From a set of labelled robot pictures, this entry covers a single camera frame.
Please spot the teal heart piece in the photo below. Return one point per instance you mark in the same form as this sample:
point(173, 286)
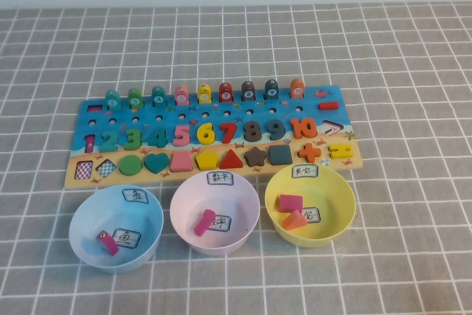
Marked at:
point(156, 162)

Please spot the grey checked tablecloth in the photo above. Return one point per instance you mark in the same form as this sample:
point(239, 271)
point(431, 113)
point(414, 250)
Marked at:
point(236, 53)

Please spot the teal fish piece four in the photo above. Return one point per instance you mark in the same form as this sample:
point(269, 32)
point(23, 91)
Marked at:
point(159, 96)

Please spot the teal number four piece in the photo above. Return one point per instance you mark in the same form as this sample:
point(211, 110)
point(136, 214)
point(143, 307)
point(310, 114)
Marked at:
point(161, 138)

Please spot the yellow pentagon piece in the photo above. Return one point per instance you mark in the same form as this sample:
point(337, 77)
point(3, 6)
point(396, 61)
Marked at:
point(207, 161)

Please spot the light blue plastic bowl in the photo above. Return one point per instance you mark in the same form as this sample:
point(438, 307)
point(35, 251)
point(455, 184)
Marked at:
point(92, 211)

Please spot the pink fish piece five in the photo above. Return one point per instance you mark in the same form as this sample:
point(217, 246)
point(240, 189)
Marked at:
point(181, 95)

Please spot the light pink plastic bowl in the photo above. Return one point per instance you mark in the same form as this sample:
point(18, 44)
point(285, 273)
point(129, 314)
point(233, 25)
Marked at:
point(191, 197)

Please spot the magenta fish piece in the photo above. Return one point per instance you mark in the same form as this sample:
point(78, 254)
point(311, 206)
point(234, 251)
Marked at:
point(108, 245)

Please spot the yellow equals sign piece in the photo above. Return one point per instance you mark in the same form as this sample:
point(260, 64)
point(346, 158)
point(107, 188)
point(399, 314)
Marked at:
point(341, 147)

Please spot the orange plus sign piece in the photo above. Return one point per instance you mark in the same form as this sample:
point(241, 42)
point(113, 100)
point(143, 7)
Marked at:
point(309, 152)

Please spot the red triangle piece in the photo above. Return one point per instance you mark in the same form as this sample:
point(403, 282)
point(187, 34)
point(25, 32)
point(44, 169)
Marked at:
point(231, 161)

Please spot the wooden sea puzzle board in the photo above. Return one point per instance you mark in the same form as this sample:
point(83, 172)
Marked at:
point(169, 117)

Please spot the dark grey square piece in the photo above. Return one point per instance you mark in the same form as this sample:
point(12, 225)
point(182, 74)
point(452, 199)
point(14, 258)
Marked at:
point(280, 154)

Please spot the pink trapezoid piece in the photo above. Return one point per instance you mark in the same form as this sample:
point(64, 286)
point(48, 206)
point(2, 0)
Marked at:
point(182, 163)

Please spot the yellow plastic bowl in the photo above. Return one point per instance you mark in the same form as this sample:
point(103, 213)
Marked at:
point(332, 197)

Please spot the pink rectangle piece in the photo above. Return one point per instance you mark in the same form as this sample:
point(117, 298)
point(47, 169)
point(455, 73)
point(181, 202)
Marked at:
point(290, 202)

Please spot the green number three piece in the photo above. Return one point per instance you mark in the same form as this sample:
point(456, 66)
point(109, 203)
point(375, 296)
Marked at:
point(135, 145)

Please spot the brown star piece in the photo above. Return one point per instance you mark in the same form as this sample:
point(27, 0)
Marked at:
point(255, 156)

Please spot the red minus sign piece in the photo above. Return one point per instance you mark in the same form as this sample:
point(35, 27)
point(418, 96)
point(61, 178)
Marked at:
point(328, 105)

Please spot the orange fish piece ten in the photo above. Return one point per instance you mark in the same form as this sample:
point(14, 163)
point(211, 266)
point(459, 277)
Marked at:
point(297, 89)

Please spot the green circle piece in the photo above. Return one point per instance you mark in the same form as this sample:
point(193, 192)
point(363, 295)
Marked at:
point(131, 165)

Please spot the green fish piece three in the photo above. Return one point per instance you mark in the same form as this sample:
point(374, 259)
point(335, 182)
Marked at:
point(135, 98)

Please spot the red number seven piece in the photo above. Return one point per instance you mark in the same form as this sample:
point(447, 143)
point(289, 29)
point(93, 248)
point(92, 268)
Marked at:
point(228, 126)

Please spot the pink number five piece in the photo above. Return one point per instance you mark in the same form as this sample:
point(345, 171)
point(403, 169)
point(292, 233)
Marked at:
point(179, 132)

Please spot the magenta number one piece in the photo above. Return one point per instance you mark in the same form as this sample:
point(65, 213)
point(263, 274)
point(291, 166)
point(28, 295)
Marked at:
point(203, 224)

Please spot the brown fish piece eight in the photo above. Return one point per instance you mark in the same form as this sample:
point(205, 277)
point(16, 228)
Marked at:
point(248, 91)

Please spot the teal number two piece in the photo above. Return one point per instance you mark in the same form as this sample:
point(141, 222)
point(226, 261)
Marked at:
point(108, 148)

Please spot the red fish piece seven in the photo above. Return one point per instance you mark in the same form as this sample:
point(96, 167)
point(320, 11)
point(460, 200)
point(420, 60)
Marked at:
point(226, 93)

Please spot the yellow fish piece six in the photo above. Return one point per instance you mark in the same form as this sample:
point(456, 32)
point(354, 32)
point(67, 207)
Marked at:
point(204, 94)

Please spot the orange number ten piece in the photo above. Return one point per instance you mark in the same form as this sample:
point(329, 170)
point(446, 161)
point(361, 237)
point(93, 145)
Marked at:
point(296, 128)

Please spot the dark grey number nine piece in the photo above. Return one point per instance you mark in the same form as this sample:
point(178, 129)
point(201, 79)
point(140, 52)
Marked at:
point(281, 128)

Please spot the teal fish piece two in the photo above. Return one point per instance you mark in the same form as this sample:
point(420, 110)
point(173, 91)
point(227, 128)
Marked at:
point(111, 99)

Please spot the dark grey fish piece nine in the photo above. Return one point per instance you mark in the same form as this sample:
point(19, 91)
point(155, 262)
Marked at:
point(271, 90)

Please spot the yellow number six piece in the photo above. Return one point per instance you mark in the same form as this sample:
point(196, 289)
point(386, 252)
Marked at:
point(202, 136)

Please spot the orange rhombus piece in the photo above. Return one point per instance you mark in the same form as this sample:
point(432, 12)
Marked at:
point(293, 221)

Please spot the brown number eight piece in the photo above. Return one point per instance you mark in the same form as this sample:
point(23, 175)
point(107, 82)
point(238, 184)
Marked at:
point(246, 136)

